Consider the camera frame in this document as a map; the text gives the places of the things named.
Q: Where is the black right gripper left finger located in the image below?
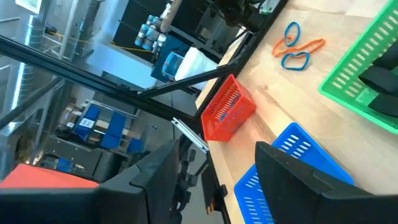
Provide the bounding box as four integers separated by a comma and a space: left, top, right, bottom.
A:
98, 139, 182, 224

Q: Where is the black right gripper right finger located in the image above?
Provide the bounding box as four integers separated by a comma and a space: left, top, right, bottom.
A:
254, 141, 374, 224

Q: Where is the blue plastic basket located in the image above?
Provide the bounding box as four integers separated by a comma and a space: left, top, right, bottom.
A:
233, 121, 355, 224

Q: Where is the red plastic basket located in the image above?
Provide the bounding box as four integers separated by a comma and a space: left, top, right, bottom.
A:
200, 73, 257, 142

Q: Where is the blue rubber band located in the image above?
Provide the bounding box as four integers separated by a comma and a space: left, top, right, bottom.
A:
284, 21, 302, 47
280, 51, 311, 71
217, 93, 243, 124

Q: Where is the orange rubber band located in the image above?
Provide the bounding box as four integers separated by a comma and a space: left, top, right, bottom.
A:
272, 37, 296, 58
292, 37, 326, 54

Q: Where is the blue storage bin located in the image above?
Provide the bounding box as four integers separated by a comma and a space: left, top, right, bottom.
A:
99, 111, 127, 150
126, 138, 144, 154
73, 105, 102, 141

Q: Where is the black table edge clamp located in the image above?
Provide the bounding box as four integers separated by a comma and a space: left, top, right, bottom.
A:
200, 155, 229, 215

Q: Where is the silver metal bar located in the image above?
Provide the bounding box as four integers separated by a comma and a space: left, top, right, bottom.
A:
171, 117, 210, 154

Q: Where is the grey metal shelf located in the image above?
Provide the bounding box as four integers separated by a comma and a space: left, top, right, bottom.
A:
43, 98, 147, 184

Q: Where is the green plastic basket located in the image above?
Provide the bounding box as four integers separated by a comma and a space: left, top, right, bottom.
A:
317, 0, 398, 135

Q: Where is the red panel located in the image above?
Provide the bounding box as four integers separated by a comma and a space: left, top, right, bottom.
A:
0, 164, 100, 190

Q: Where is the light blue crate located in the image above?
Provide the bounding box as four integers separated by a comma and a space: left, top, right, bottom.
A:
161, 51, 185, 78

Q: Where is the white bag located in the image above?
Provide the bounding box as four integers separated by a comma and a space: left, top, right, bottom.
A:
174, 46, 219, 91

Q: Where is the clear plastic bottle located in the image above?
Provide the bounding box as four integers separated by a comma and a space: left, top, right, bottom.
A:
142, 18, 159, 51
134, 23, 150, 47
154, 32, 169, 52

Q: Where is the wooden plank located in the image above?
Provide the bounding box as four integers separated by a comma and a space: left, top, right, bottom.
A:
160, 0, 183, 34

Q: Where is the silver round duct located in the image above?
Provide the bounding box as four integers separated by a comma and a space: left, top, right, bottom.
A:
9, 15, 40, 105

